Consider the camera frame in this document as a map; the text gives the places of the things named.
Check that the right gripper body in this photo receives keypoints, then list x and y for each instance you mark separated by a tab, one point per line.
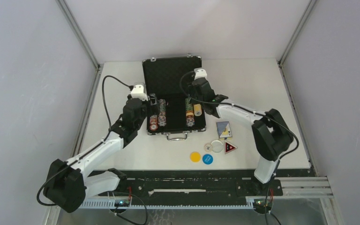
193	93

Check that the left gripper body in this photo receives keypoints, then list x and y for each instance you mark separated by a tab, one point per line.
147	110

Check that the yellow chip stack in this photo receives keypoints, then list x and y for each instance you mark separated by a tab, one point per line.
197	109

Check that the shrink-wrapped blue chip stack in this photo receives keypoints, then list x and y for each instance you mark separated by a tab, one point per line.
153	119

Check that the red five poker chip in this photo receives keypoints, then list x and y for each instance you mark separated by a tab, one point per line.
153	127

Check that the playing card deck box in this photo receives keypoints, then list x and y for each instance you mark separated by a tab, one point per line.
224	130

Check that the white dealer button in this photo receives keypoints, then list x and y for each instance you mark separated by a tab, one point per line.
217	146

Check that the red triangular card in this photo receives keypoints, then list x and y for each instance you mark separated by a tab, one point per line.
229	147

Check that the yellow round button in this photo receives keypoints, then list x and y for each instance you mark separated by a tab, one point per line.
195	157

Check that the blue round button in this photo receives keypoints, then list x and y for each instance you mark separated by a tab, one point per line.
207	159

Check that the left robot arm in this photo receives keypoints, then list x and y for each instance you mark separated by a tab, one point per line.
69	183

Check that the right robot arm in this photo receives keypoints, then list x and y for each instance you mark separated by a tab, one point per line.
270	132

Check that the black aluminium poker case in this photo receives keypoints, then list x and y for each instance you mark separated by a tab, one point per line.
169	79

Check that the left circuit board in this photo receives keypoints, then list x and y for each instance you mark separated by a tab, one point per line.
122	203

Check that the circuit board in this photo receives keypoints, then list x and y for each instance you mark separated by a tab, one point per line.
122	203
262	203

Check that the right circuit board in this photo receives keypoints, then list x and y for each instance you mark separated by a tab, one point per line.
262	203

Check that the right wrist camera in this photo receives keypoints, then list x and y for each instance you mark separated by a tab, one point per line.
200	73

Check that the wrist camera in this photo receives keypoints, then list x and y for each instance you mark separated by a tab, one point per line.
200	73
139	91

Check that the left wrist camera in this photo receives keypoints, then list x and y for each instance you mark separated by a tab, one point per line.
139	91

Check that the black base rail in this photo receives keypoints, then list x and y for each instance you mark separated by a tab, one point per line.
196	187

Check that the left aluminium frame post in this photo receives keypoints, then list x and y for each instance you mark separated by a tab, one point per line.
69	16

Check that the aluminium frame post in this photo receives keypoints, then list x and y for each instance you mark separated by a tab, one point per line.
329	205
69	16

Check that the right aluminium frame post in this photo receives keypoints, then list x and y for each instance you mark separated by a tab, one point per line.
329	205

